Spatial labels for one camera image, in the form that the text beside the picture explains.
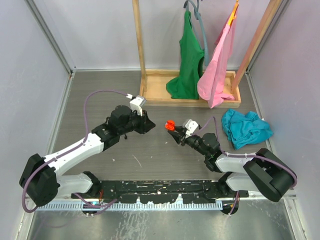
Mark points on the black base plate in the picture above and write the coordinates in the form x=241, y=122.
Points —
x=160, y=191

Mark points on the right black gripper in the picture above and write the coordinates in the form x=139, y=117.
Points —
x=177, y=136

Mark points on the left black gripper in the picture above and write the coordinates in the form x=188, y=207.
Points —
x=142, y=120

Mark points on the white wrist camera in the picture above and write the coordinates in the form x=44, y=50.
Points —
x=137, y=103
x=190, y=126

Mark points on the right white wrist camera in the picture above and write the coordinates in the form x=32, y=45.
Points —
x=190, y=126

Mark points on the orange hanger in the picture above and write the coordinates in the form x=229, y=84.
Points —
x=233, y=14

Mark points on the pink shirt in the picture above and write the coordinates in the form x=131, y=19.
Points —
x=210, y=86

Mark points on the green shirt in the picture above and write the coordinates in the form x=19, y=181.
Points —
x=185, y=85

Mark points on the white slotted cable duct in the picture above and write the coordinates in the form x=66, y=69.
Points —
x=138, y=206

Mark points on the teal cloth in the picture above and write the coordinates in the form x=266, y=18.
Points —
x=245, y=129

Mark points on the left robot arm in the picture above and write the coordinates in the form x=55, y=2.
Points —
x=44, y=178

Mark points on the wooden clothes rack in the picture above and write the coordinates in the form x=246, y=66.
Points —
x=153, y=81

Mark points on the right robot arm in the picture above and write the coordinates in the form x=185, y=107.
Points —
x=261, y=172

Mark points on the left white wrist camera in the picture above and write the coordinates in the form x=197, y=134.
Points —
x=137, y=103

